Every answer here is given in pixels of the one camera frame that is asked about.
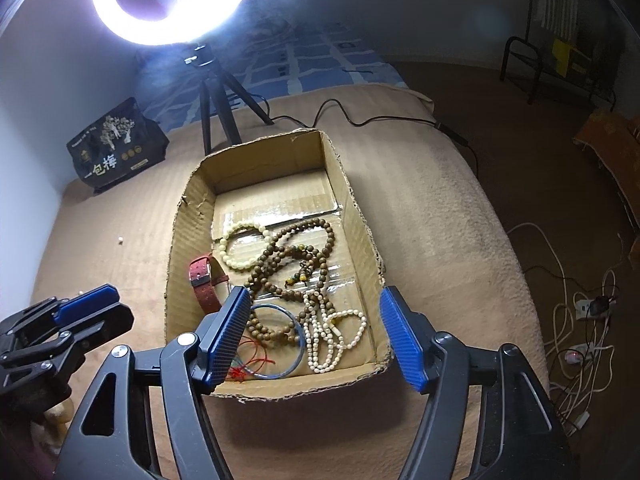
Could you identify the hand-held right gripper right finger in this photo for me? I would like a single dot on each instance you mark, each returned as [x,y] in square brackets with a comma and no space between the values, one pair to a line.
[402,340]

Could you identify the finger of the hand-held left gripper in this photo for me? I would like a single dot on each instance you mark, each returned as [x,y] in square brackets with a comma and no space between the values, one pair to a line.
[90,305]
[55,352]

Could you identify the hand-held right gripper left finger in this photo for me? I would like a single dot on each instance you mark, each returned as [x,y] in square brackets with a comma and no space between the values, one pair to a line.
[225,340]

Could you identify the blue bangle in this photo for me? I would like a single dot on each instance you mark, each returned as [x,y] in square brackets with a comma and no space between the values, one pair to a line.
[301,345]

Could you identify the cardboard box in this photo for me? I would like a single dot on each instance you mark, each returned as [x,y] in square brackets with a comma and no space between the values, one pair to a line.
[195,195]

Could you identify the person's left hand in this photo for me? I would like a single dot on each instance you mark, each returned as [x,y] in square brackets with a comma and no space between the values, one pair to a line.
[52,425]

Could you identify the black snack bag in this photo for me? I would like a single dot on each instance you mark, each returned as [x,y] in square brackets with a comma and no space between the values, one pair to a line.
[115,155]

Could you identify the white power strip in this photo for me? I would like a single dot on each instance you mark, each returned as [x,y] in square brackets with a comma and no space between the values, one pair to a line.
[592,307]

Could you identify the black tripod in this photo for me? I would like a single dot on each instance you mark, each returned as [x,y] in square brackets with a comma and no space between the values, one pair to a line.
[207,110]

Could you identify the orange cloth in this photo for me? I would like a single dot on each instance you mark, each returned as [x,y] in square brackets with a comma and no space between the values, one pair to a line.
[610,150]

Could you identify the blue patterned bedsheet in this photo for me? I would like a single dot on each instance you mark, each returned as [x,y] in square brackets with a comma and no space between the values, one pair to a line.
[310,55]

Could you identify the black metal rack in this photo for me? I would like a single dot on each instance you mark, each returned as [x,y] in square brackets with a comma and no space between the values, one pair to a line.
[520,55]

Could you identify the yellow packet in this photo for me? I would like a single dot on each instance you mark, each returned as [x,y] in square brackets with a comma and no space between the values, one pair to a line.
[560,55]

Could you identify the white striped cloth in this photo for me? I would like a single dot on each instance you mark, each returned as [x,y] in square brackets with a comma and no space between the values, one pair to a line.
[555,0]

